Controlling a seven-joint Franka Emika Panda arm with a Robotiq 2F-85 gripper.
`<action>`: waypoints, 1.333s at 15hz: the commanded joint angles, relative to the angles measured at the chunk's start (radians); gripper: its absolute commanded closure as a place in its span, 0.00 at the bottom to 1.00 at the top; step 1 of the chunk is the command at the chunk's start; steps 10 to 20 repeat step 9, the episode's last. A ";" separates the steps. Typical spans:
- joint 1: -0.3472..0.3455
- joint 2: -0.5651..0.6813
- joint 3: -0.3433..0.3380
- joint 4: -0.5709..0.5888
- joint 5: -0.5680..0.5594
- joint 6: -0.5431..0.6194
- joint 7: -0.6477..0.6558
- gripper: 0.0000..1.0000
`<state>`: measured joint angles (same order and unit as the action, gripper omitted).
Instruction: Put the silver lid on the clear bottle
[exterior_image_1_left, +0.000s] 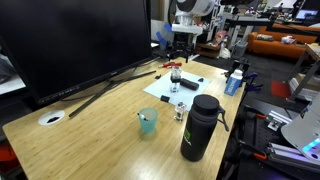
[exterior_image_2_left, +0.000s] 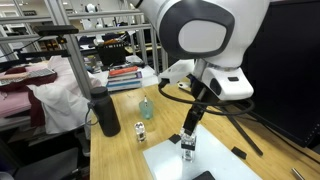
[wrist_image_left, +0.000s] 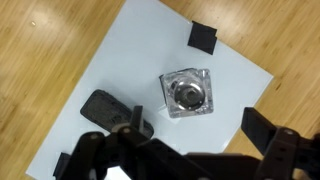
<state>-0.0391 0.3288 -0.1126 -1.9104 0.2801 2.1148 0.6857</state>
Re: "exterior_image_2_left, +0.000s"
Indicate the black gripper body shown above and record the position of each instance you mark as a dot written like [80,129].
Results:
[203,96]

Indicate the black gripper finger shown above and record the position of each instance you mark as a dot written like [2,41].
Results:
[190,121]
[198,118]

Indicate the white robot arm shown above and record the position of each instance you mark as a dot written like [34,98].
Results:
[216,36]

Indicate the clear blue-tinted bottle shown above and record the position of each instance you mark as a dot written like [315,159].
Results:
[146,109]

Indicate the black water bottle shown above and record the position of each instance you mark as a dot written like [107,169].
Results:
[106,113]

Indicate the small black square pad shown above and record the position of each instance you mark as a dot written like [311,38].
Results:
[174,139]

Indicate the clear cube stack on black base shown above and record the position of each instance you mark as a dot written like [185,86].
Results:
[188,150]

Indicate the white table mat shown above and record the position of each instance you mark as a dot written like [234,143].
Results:
[216,156]

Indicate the black monitor stand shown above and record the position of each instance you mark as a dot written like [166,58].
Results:
[245,133]

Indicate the small clear glass shaker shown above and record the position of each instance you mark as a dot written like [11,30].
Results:
[140,131]

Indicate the small black block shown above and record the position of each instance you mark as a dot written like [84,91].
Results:
[239,153]

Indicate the flat black device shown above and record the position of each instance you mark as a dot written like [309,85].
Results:
[204,176]

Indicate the white and blue book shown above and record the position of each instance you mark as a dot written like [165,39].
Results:
[124,85]

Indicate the orange book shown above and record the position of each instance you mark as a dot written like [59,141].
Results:
[123,70]

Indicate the large black computer monitor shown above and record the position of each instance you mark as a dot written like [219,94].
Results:
[293,66]

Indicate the black mesh basket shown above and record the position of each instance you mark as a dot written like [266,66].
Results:
[111,53]

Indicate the silver metal cylinder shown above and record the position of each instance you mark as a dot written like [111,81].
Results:
[297,173]

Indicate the white cloth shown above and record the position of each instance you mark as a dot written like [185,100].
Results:
[60,100]

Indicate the white background robot figure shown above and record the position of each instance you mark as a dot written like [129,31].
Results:
[91,13]

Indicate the dark grey chair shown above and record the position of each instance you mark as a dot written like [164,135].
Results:
[43,165]

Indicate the dark red cloth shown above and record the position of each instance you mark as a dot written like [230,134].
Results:
[36,110]

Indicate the grey keyboard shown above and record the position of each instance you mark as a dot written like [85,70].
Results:
[36,73]

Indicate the black horizontal bar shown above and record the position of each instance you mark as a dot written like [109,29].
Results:
[36,55]

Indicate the pink cloth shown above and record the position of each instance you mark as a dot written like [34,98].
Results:
[13,101]

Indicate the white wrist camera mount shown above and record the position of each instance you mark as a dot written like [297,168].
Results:
[176,71]

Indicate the vertical aluminium frame post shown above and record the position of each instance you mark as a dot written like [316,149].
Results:
[154,50]
[165,63]

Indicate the horizontal aluminium frame rail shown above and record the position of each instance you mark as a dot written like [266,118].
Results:
[93,13]
[100,29]

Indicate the slanted aluminium frame post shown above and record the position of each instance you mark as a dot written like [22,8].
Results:
[71,50]

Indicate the black bar camera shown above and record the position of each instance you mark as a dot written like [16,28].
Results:
[55,30]

